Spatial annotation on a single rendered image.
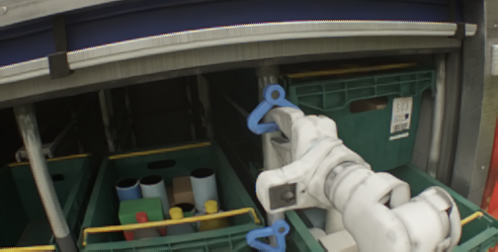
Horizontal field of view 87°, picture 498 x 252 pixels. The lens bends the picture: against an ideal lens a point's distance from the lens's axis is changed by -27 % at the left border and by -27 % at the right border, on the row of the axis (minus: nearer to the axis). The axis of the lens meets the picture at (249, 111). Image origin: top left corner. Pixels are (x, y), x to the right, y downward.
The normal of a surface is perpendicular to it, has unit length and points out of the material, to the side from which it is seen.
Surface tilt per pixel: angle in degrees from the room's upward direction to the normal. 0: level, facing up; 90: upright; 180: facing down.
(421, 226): 40
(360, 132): 97
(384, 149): 92
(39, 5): 90
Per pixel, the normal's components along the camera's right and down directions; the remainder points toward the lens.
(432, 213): 0.06, -0.75
